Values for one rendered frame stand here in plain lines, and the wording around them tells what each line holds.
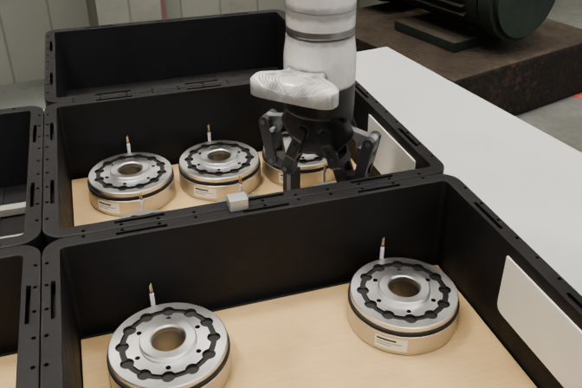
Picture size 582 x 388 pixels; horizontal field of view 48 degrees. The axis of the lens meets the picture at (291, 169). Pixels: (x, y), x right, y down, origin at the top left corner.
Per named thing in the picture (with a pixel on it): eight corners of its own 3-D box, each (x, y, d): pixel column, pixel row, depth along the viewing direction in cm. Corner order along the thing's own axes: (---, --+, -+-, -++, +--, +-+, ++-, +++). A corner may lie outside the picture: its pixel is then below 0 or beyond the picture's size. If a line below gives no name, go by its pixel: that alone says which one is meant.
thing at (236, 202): (245, 201, 63) (244, 190, 62) (248, 209, 61) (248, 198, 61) (226, 204, 62) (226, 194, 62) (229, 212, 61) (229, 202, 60)
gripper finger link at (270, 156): (276, 107, 75) (291, 154, 77) (263, 109, 76) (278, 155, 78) (265, 117, 73) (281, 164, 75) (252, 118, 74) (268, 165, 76)
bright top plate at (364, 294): (428, 254, 68) (429, 249, 67) (478, 320, 59) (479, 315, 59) (335, 271, 65) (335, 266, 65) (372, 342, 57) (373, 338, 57)
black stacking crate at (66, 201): (339, 144, 98) (343, 72, 93) (436, 262, 74) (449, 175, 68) (61, 186, 88) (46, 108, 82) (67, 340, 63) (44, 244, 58)
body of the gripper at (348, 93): (371, 67, 70) (365, 145, 75) (298, 54, 73) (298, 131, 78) (343, 93, 64) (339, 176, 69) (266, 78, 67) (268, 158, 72)
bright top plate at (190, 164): (246, 139, 90) (246, 135, 89) (268, 174, 81) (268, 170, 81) (172, 151, 87) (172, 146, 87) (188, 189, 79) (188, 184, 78)
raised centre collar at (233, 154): (233, 147, 87) (232, 143, 86) (242, 164, 83) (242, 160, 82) (196, 153, 85) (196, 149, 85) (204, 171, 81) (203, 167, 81)
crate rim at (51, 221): (343, 83, 94) (344, 67, 92) (449, 190, 69) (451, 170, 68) (47, 120, 83) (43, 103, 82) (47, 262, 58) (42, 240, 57)
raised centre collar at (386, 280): (417, 270, 65) (417, 265, 64) (439, 303, 61) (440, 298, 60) (369, 279, 63) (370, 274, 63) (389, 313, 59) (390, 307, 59)
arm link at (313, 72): (245, 97, 65) (243, 35, 62) (295, 60, 74) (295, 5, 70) (331, 114, 61) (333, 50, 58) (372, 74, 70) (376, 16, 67)
